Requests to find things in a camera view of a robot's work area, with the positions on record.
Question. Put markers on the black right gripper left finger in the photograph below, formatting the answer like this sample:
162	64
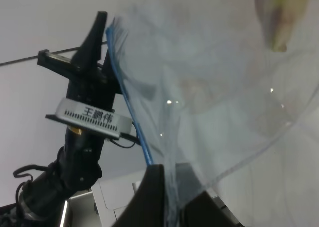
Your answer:
146	208

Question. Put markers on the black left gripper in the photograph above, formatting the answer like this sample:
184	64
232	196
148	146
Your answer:
89	81

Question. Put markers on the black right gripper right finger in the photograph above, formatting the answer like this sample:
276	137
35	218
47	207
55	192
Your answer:
197	208

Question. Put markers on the clear zip bag blue zipper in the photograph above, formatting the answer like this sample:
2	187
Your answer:
204	89

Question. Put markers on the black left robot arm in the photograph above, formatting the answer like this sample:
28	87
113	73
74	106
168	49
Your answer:
76	167

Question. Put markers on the purple eggplant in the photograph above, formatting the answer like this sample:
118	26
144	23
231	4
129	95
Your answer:
278	19

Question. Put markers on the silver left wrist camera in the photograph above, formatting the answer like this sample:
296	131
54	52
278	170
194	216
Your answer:
90	118

